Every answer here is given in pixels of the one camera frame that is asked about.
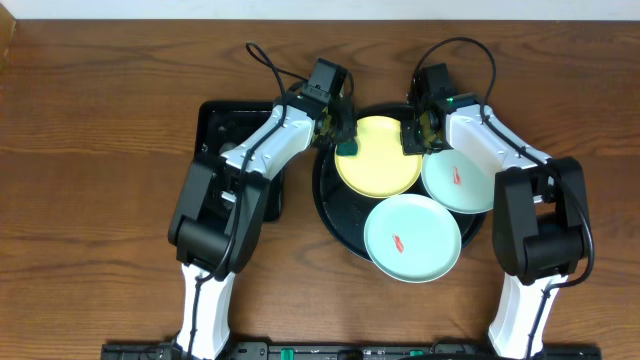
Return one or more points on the black rectangular tray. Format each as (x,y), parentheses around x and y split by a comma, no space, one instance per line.
(223,125)

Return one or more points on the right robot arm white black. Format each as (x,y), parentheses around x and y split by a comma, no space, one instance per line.
(541,230)

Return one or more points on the yellow plate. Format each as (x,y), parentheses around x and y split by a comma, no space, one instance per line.
(378,168)

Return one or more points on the green yellow sponge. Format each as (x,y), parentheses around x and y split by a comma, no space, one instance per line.
(347,148)

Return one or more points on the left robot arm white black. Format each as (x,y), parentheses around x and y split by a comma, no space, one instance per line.
(233,186)

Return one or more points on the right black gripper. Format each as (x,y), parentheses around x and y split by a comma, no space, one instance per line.
(408,144)

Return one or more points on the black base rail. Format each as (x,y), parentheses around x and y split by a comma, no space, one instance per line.
(264,351)

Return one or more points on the light green plate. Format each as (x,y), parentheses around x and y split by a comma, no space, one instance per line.
(412,238)
(454,181)

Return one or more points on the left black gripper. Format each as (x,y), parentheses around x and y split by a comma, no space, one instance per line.
(345,128)

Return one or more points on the light green plate front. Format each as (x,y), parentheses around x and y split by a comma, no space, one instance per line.
(412,238)

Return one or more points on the black round tray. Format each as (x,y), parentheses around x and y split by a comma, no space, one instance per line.
(344,212)

